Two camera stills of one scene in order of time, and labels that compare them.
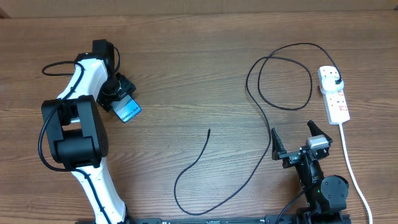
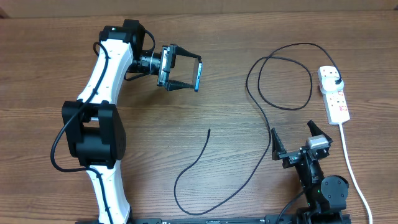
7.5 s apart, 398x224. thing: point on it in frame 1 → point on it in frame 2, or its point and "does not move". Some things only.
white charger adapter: x=328 y=83 does not move
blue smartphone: x=126 y=108 → x=197 y=66
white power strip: x=335 y=101 does not move
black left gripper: x=127 y=86 → x=165 y=66
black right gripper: x=290 y=157 does not move
